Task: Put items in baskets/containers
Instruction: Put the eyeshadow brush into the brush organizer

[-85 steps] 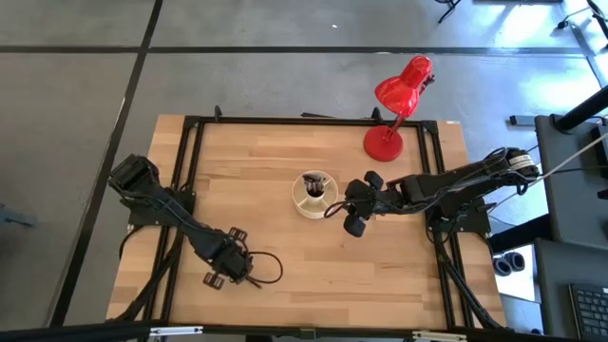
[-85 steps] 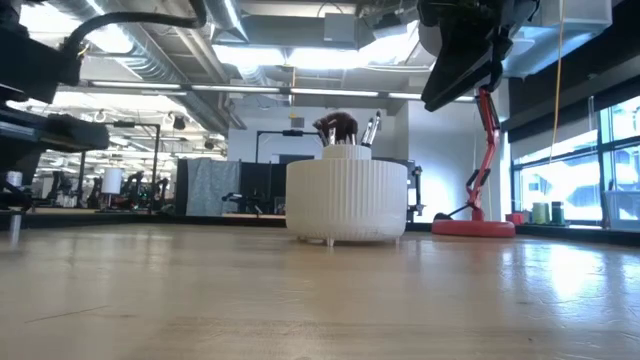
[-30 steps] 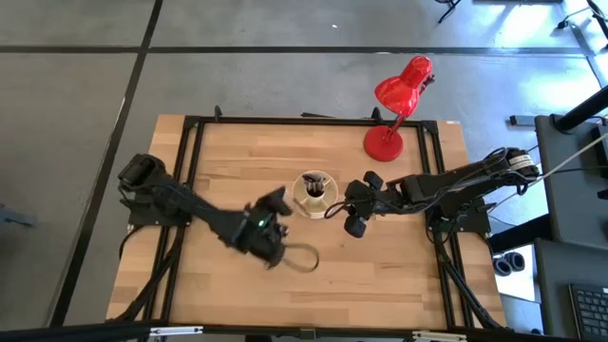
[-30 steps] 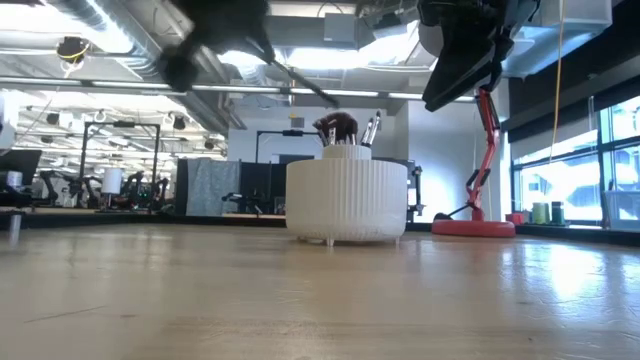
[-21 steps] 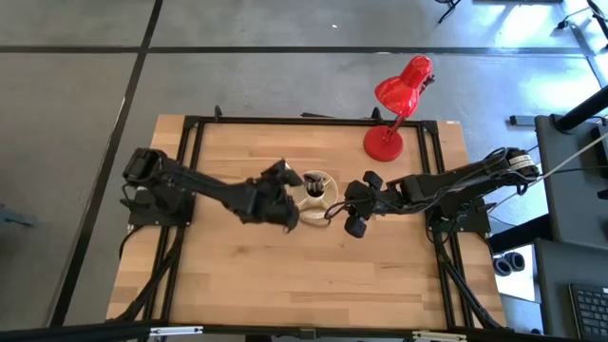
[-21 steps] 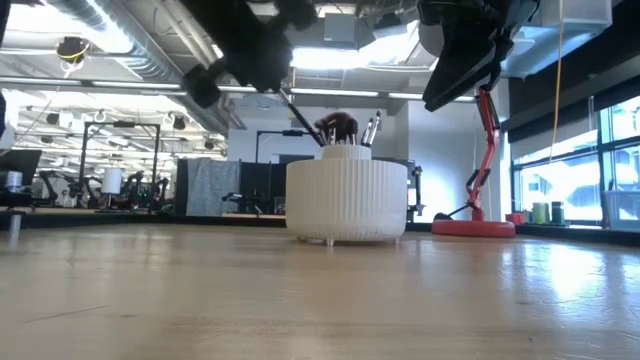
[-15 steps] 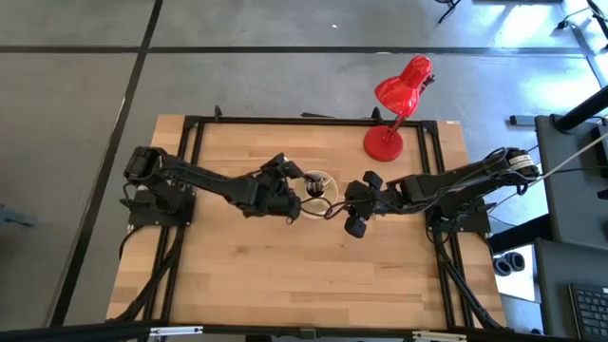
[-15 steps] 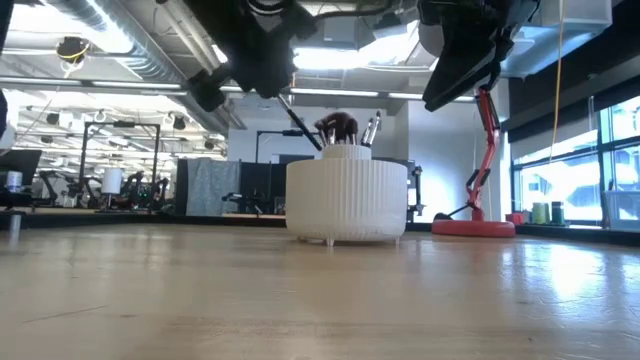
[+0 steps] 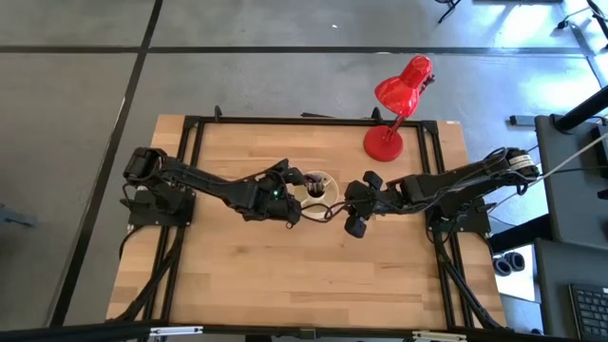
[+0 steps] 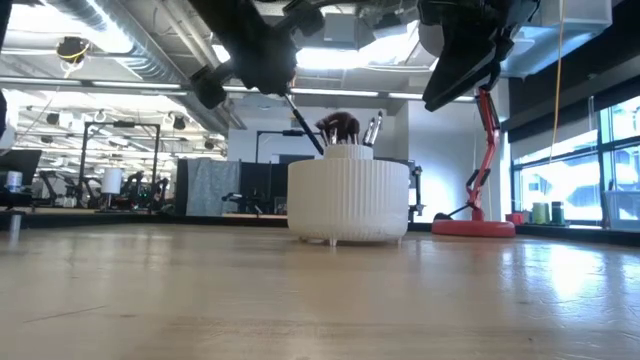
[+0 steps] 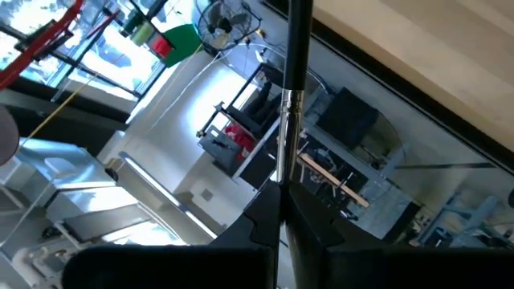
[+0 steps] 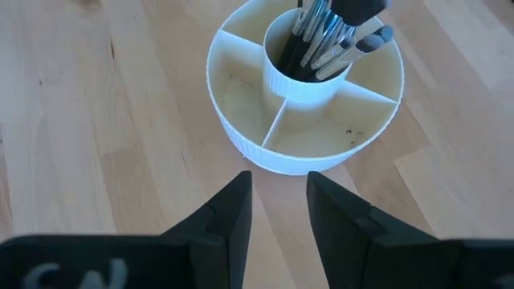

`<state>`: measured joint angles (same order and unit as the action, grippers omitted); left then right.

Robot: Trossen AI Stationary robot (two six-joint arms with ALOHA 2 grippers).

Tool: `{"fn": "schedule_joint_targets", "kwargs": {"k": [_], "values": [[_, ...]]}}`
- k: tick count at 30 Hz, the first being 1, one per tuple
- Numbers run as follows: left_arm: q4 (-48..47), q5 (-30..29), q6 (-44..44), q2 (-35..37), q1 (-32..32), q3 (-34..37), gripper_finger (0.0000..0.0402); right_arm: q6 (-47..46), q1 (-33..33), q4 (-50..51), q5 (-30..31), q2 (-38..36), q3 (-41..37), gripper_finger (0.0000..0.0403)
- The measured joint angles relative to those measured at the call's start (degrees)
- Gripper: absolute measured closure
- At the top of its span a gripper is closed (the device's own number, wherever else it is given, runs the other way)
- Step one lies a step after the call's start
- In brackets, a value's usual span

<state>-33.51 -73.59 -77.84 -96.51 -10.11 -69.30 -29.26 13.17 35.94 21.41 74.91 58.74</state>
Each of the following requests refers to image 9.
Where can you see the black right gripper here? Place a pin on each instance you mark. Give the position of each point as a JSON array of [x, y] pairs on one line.
[[366, 202]]

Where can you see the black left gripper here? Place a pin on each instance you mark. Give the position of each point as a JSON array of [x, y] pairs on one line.
[[278, 209]]

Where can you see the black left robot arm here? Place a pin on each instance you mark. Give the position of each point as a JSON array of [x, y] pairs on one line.
[[199, 180]]

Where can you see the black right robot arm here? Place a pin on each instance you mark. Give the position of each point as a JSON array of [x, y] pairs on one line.
[[451, 187]]

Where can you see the cream round divided organizer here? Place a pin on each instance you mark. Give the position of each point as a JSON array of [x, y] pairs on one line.
[[332, 190]]

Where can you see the red desk lamp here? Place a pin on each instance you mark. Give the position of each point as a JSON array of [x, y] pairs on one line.
[[384, 142]]

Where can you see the black headphones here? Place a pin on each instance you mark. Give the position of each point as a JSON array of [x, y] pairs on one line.
[[508, 264]]

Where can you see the grey desk with keyboard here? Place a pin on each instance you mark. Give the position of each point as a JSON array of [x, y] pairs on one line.
[[553, 285]]

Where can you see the black office chair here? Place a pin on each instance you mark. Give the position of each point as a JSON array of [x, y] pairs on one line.
[[446, 7]]

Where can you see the black keyboard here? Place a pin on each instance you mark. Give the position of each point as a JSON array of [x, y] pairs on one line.
[[591, 311]]

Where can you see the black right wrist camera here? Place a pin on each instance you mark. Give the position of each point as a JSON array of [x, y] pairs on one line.
[[373, 180]]

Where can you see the black frame hook bracket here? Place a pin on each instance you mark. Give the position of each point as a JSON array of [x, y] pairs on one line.
[[217, 113], [376, 114]]

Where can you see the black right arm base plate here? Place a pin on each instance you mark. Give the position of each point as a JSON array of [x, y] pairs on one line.
[[475, 223]]

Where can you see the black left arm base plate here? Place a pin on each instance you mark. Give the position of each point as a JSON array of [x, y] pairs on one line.
[[161, 216]]

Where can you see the silver frame bracket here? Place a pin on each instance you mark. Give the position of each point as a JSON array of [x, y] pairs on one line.
[[176, 331], [439, 336]]

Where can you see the grey desk with black post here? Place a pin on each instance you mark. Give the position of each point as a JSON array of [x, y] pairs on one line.
[[570, 190]]

